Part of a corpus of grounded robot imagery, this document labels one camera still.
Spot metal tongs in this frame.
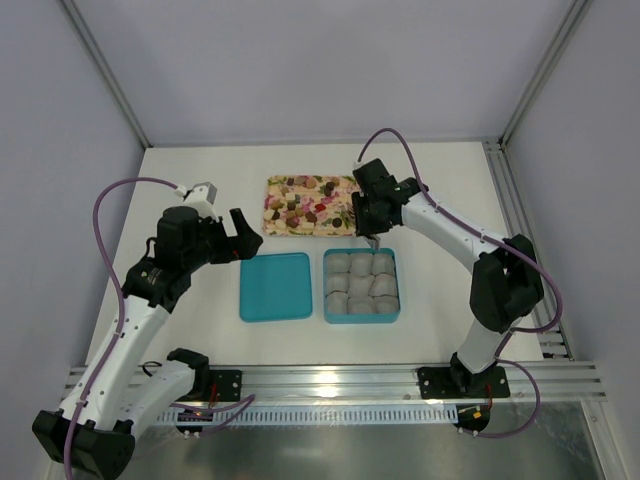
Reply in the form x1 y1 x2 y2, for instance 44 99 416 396
363 235 381 251

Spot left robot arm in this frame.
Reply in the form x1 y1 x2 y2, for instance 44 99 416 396
32 206 263 479

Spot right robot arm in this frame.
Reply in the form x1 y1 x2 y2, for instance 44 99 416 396
352 159 544 396

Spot brown round chocolate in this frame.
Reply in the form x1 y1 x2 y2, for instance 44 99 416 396
324 182 335 196

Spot teal tin lid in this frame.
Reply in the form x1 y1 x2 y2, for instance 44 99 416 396
239 252 313 323

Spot floral serving tray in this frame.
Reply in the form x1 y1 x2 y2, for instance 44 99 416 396
262 175 359 237

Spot white paper cup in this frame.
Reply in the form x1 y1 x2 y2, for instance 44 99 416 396
325 252 351 274
348 275 375 298
349 252 374 276

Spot teal tin box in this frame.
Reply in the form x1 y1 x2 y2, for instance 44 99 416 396
322 248 401 325

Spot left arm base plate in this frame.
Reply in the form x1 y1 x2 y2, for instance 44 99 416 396
205 369 243 403

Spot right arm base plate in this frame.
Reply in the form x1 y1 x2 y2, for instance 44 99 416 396
417 365 511 400

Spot slotted cable duct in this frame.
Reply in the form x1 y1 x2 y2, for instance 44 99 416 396
155 403 458 428

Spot aluminium rail frame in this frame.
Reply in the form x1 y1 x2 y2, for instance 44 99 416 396
237 360 607 403

